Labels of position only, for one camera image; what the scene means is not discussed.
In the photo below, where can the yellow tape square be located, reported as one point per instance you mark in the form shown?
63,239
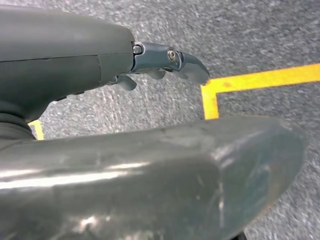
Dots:
38,130
263,78

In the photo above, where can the left robot arm sleeve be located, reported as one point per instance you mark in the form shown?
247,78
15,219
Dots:
12,127

